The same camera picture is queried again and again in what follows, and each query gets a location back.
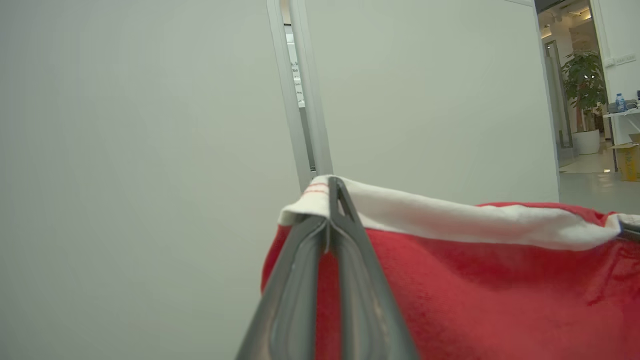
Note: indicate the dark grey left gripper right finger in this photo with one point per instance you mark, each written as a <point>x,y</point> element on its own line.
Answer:
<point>360,290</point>

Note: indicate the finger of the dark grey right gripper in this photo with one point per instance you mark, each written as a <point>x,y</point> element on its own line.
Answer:
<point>632,232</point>

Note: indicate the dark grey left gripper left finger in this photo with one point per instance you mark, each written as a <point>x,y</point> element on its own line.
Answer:
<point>295,290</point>

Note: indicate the red shorts white stripes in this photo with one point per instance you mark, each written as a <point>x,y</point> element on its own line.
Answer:
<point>500,300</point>

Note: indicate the yellow cardboard box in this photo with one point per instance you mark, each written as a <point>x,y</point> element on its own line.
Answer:
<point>629,160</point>

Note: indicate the white side table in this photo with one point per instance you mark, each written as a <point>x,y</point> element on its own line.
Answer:
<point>625,116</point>

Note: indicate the clear plastic water bottle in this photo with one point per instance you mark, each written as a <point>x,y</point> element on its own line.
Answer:
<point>620,102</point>

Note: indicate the potted green plant white pot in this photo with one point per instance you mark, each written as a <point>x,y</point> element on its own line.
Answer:
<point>584,85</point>

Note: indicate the glass door metal frame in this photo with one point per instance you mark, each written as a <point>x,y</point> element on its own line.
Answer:
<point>557,100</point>

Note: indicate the grey partition post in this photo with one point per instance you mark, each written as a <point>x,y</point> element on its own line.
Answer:
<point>312,75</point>
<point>287,75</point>

